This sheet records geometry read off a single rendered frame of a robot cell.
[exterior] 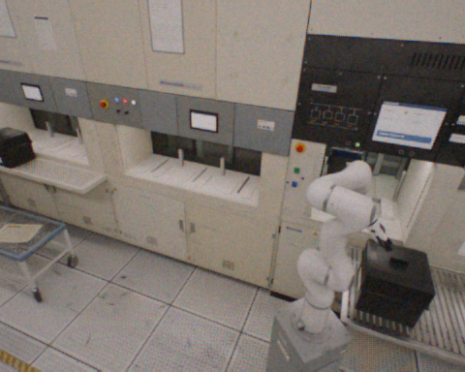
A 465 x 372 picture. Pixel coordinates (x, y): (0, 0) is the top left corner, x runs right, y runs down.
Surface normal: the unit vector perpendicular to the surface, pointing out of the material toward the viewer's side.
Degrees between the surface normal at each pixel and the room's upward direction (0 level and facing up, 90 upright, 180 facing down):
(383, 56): 90
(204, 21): 90
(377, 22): 94
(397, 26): 92
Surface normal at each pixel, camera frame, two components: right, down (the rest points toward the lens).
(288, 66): -0.36, 0.47
